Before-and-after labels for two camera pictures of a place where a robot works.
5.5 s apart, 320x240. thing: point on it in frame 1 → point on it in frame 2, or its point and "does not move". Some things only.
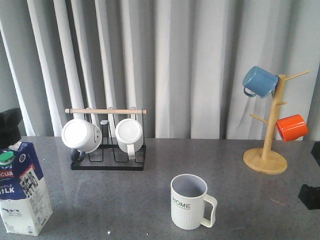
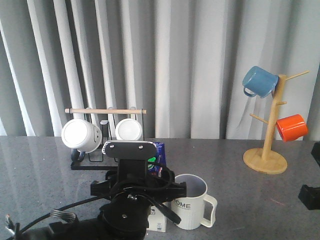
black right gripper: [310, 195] does not move
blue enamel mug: [258, 81] does not move
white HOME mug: [188, 195] does not move
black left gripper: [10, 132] → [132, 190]
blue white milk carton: [25, 205] → [157, 220]
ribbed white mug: [129, 133] does not move
